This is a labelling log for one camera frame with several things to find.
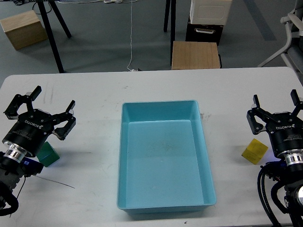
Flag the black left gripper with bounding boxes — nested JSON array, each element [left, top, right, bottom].
[[2, 86, 76, 157]]

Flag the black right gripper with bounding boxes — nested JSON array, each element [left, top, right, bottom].
[[246, 89, 303, 158]]

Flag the green wooden block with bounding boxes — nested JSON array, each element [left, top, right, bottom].
[[36, 142, 60, 167]]

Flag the yellow wooden block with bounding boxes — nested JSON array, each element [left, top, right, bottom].
[[241, 139, 268, 165]]

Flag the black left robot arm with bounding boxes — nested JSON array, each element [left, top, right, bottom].
[[0, 86, 76, 216]]

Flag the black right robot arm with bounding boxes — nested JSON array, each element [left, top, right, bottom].
[[247, 89, 303, 227]]

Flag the light wooden box left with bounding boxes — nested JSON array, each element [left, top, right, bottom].
[[0, 10, 48, 50]]

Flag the white appliance box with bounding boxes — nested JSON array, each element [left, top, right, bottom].
[[189, 0, 232, 26]]

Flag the white office chair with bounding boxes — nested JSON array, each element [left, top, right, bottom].
[[258, 0, 303, 78]]

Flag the wooden stool centre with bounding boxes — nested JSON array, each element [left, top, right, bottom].
[[171, 41, 220, 70]]

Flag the black tripod legs left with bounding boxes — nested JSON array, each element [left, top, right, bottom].
[[31, 0, 71, 73]]

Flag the blue plastic bin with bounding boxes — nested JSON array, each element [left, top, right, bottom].
[[117, 100, 217, 213]]

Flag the black table legs centre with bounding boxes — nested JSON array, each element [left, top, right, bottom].
[[163, 0, 177, 67]]

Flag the white hanging cable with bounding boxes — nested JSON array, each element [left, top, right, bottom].
[[56, 0, 143, 72]]

